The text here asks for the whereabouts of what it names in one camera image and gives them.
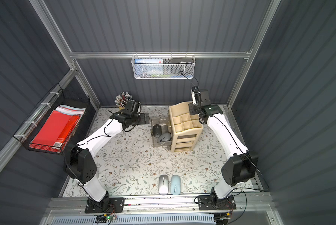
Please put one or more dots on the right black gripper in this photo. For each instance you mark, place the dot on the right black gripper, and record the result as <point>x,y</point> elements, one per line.
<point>200,111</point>

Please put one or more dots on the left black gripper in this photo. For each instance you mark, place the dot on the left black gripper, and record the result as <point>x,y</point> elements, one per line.
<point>142,119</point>

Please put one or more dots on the black computer mouse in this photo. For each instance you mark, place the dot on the black computer mouse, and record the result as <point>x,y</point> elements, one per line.
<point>156,130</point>

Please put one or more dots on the drawer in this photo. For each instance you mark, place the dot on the drawer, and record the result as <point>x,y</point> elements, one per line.
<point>165,126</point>

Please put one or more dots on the beige drawer organizer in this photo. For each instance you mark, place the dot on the beige drawer organizer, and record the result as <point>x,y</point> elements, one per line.
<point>185,128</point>

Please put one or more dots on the light blue computer mouse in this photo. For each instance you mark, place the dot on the light blue computer mouse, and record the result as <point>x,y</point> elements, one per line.
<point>175,185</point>

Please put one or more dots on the dark grey computer mouse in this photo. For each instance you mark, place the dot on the dark grey computer mouse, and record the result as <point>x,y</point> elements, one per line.
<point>164,137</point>

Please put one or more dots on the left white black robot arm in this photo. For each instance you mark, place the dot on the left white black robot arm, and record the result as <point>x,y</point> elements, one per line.
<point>79,160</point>

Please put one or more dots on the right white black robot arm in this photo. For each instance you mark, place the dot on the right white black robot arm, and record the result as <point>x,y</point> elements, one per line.
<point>241,163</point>

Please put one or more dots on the bundle of pens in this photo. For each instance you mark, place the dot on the bundle of pens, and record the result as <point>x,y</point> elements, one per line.
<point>122,98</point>

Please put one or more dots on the blue box in basket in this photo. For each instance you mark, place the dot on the blue box in basket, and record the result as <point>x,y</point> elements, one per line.
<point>148,67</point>

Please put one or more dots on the black device in basket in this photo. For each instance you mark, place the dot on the black device in basket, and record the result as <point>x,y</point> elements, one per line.
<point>182,61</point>

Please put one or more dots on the red folder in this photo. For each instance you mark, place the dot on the red folder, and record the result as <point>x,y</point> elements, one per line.
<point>55,131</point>

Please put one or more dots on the small green circuit board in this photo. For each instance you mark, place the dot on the small green circuit board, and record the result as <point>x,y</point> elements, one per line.
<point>105,218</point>

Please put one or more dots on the white ventilation grille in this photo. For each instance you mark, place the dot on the white ventilation grille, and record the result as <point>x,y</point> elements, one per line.
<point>140,219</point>

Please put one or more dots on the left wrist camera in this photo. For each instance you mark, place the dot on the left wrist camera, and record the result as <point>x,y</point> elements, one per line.
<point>132,107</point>

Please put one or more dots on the white wire wall basket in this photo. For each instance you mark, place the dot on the white wire wall basket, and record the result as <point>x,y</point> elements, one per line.
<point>170,71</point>

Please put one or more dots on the black wire side basket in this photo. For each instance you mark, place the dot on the black wire side basket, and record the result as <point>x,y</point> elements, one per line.
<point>67,102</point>

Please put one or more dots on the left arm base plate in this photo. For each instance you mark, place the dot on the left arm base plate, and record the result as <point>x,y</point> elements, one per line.
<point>107,205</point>

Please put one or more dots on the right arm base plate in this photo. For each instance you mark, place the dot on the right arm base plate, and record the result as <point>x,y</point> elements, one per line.
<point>210,202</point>

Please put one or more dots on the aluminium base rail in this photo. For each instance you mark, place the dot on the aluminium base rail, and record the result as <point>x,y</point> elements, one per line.
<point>157,204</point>

